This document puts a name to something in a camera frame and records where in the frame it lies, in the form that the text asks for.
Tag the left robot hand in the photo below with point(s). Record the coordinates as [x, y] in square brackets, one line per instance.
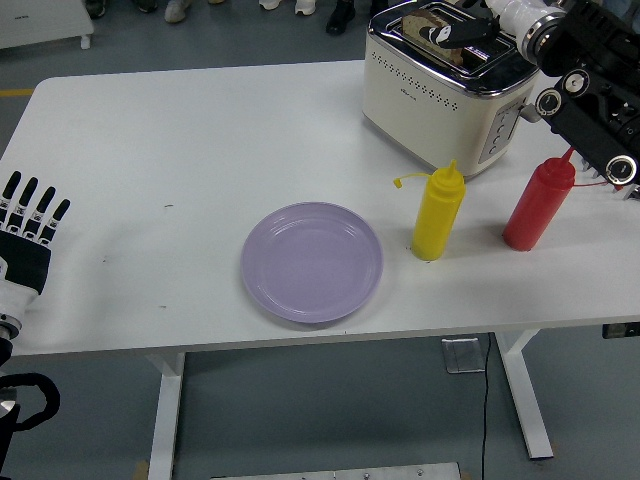
[25, 260]

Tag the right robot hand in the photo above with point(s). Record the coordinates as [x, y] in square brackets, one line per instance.
[510, 12]

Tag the brown bread slice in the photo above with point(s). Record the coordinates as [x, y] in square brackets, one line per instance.
[415, 27]

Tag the cream and chrome toaster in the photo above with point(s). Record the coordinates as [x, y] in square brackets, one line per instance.
[425, 115]

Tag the purple round plate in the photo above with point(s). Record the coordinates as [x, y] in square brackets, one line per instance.
[312, 262]

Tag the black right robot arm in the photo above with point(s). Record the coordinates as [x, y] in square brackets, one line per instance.
[595, 105]

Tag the small metal floor plate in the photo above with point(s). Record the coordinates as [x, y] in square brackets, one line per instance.
[464, 356]

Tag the black shoe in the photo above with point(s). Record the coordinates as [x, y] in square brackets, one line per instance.
[340, 19]

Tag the red squeeze bottle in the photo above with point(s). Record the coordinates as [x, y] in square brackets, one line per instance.
[535, 210]

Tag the white shoe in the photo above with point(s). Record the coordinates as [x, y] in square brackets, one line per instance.
[303, 6]
[270, 4]

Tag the white table leg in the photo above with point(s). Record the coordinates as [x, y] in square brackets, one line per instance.
[527, 400]
[165, 415]

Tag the metal toast rack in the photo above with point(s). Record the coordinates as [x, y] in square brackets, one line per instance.
[632, 192]

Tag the yellow squeeze bottle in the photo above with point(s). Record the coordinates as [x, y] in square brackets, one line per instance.
[435, 220]

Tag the white cabinet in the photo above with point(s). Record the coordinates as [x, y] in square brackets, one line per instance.
[40, 20]

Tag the dark shoe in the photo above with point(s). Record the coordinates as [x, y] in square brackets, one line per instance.
[145, 4]
[95, 6]

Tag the black table control panel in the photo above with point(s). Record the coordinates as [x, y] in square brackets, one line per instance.
[620, 331]

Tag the long metal base plate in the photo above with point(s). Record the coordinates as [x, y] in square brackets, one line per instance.
[335, 472]

